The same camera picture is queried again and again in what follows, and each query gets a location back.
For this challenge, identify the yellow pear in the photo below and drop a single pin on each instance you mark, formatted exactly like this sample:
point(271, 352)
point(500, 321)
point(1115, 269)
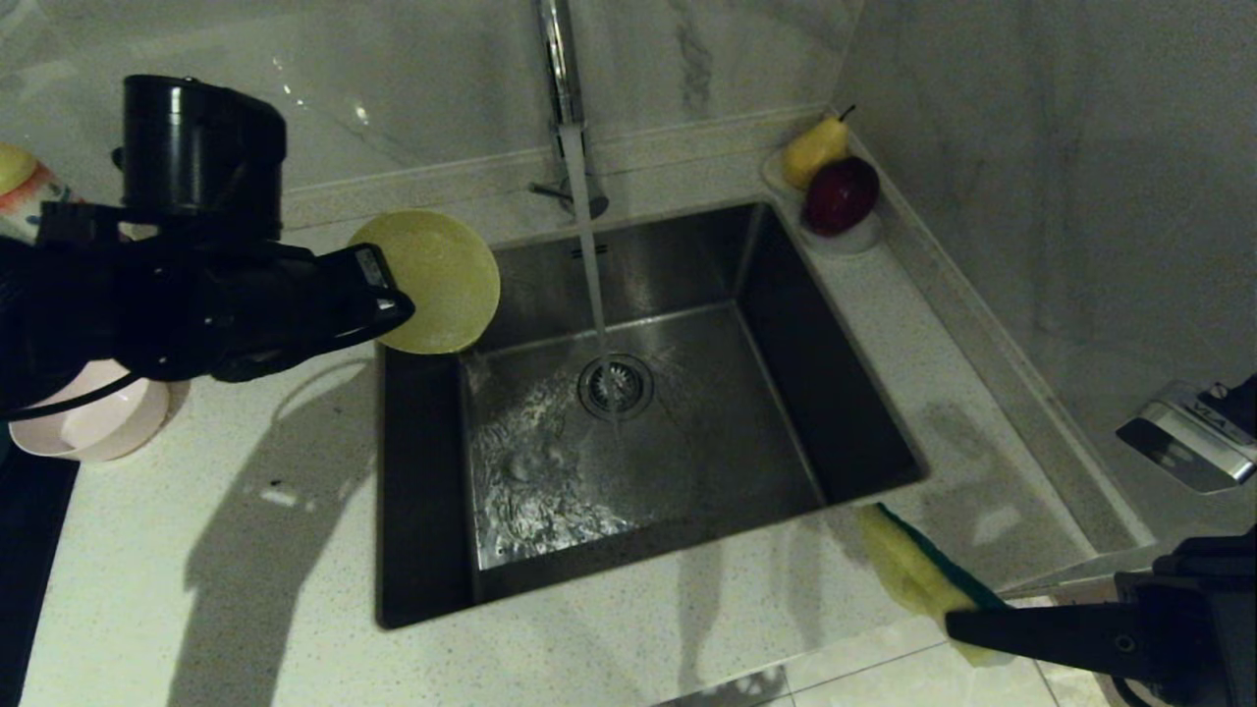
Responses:
point(812, 152)

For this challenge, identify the chrome kitchen faucet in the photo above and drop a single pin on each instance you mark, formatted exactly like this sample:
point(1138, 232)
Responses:
point(558, 69)

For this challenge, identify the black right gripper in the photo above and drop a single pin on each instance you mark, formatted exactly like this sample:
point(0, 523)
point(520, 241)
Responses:
point(1198, 628)

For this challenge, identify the metal sink drain strainer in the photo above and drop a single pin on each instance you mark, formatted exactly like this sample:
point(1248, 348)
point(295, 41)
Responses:
point(633, 393)

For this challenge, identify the green and yellow sponge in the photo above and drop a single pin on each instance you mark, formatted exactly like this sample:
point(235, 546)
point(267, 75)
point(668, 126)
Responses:
point(908, 570)

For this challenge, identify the small white dish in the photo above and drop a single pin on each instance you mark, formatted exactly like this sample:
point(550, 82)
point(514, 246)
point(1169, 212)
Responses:
point(854, 242)

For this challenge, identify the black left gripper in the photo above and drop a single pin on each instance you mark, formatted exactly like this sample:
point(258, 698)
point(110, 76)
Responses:
point(255, 295)

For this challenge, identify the stainless steel sink basin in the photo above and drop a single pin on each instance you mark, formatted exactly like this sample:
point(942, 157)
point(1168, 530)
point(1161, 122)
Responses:
point(786, 393)

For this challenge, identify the black induction cooktop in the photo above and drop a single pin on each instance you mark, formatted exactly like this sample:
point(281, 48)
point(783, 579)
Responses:
point(29, 589)

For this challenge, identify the yellow plastic bowl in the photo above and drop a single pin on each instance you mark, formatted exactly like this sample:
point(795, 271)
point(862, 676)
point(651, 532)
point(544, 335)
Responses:
point(442, 285)

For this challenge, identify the running tap water stream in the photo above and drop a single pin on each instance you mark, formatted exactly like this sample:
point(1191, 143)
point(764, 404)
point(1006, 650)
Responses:
point(587, 255)

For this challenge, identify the dark red apple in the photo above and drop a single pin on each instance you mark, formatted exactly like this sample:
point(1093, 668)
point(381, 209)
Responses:
point(842, 193)

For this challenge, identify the pink plastic bowl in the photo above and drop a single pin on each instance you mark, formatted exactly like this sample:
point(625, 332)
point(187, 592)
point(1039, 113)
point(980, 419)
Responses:
point(98, 427)

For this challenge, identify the orange label detergent bottle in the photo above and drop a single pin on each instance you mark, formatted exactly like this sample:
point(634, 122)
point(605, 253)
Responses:
point(25, 191)

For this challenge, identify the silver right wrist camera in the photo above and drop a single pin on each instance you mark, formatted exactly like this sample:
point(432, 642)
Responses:
point(1188, 442)

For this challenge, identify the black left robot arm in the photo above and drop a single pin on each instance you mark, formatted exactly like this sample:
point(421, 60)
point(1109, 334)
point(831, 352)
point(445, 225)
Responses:
point(196, 147)

